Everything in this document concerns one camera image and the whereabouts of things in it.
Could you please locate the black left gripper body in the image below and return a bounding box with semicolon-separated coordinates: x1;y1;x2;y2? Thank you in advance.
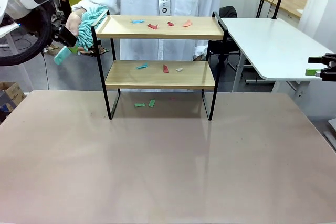
51;23;65;42

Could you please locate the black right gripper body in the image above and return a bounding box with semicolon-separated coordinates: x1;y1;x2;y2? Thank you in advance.
320;52;336;82

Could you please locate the teal chenille duster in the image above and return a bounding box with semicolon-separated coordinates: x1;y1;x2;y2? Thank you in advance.
54;5;110;65

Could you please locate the two-tier wooden metal shelf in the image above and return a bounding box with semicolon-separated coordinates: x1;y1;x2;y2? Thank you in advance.
90;8;228;122

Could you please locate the person's right hand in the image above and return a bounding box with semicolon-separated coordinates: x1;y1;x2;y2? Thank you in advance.
65;10;87;37

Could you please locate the white side table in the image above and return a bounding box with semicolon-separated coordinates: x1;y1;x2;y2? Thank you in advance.
219;17;336;101

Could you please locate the white background desk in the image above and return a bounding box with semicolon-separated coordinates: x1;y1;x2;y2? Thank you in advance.
0;22;20;38

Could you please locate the wooden background table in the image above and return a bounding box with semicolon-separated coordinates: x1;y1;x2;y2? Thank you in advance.
261;0;308;20

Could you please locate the cardboard box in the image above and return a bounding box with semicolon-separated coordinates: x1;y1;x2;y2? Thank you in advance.
0;81;26;124

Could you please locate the black office chair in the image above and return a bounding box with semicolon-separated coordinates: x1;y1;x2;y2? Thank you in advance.
208;5;253;74

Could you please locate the white name badge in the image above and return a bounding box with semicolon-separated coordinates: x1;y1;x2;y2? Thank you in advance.
156;0;170;17

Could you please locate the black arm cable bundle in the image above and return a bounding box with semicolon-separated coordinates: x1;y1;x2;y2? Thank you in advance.
0;5;55;67

